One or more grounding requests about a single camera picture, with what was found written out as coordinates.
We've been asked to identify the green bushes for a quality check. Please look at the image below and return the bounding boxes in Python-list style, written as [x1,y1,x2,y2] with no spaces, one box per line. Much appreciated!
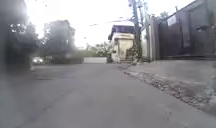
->
[83,41,112,58]

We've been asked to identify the beige building with blue roof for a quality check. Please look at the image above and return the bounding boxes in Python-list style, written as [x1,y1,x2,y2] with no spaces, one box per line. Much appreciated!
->
[106,23,137,64]

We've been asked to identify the grey asphalt road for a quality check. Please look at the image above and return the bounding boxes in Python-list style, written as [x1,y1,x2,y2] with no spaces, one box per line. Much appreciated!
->
[0,57,216,128]

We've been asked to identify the utility pole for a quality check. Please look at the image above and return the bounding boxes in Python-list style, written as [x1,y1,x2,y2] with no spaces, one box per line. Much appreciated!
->
[128,0,144,64]

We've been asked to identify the dark building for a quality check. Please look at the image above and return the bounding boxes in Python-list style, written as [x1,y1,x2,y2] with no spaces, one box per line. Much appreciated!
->
[40,19,85,65]

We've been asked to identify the cracked concrete verge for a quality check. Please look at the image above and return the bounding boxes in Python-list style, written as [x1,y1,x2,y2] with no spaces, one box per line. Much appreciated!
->
[117,59,216,118]

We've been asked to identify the vehicle with headlights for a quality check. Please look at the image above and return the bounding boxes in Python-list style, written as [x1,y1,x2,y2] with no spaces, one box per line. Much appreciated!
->
[30,55,46,66]

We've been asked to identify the dark metal gate fence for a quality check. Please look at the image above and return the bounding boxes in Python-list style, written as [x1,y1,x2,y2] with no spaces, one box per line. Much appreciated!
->
[147,0,216,61]

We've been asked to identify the dark trees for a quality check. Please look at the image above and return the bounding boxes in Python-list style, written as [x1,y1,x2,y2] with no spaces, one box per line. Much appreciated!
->
[0,0,40,73]

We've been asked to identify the overhead wires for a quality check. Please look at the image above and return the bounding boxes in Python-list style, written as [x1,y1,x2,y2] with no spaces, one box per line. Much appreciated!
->
[75,16,134,30]

